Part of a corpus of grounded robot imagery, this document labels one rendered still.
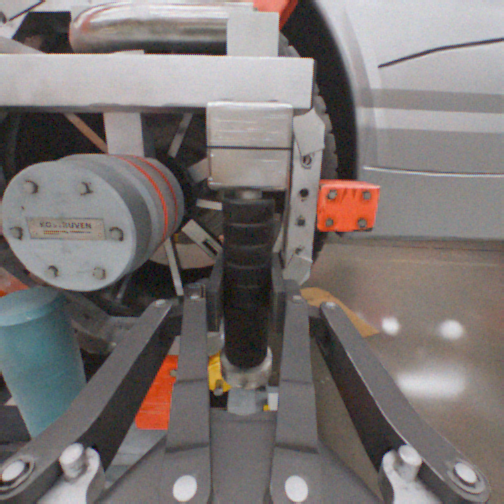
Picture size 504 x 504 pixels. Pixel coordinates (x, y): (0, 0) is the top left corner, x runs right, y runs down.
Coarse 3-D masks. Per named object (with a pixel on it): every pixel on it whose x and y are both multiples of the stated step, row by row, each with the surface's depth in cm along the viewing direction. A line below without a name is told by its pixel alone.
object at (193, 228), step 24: (72, 48) 39; (24, 120) 43; (48, 120) 47; (72, 120) 44; (96, 120) 61; (192, 120) 44; (24, 144) 45; (48, 144) 50; (72, 144) 57; (96, 144) 45; (24, 168) 46; (168, 168) 50; (192, 168) 47; (192, 192) 48; (192, 216) 50; (168, 240) 51; (192, 240) 51; (216, 240) 51; (144, 264) 71; (120, 288) 55; (144, 288) 62; (168, 288) 64
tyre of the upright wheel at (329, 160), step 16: (288, 48) 39; (320, 96) 42; (320, 112) 42; (0, 128) 42; (0, 144) 43; (0, 160) 44; (336, 160) 45; (320, 176) 45; (336, 176) 46; (320, 240) 49; (96, 304) 54
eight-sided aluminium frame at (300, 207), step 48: (0, 0) 30; (48, 0) 30; (96, 0) 30; (48, 48) 36; (0, 192) 42; (288, 192) 42; (0, 240) 44; (288, 240) 40; (0, 288) 43; (96, 336) 46
